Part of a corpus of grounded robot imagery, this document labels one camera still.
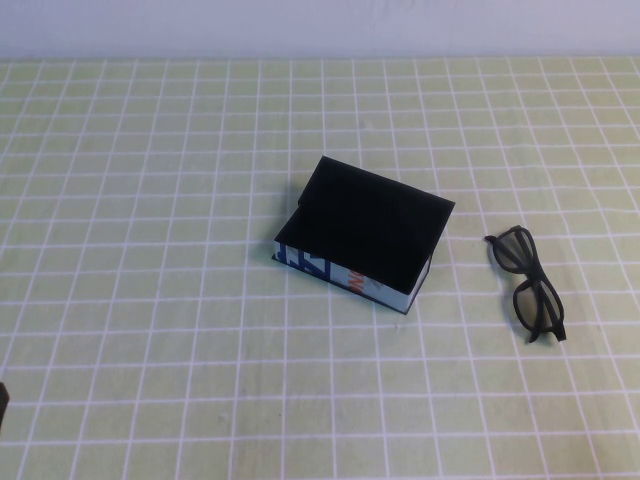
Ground green white-grid tablecloth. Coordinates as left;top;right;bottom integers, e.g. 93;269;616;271
0;55;640;480

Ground black framed glasses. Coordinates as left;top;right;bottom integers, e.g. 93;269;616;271
483;225;570;346

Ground black printed glasses case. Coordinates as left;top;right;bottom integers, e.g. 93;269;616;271
271;155;458;317

